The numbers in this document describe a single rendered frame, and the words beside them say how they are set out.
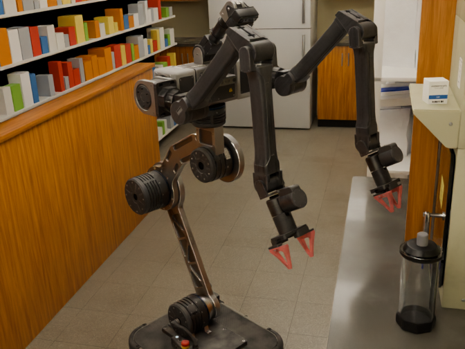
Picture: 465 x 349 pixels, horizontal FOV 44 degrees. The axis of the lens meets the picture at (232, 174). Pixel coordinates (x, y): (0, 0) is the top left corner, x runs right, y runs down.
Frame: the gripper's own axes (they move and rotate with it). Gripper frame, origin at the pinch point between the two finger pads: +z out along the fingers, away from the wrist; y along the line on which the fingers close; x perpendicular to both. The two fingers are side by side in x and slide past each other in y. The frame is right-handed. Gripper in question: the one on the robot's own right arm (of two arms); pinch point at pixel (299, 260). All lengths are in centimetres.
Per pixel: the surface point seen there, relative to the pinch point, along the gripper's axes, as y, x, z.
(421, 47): 48, -34, -45
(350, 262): 25.0, 5.5, 9.6
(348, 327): -4.5, -12.5, 19.9
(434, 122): 18, -47, -23
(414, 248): 6.1, -34.7, 5.1
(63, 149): 28, 182, -88
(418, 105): 20, -43, -28
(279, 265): 128, 163, 27
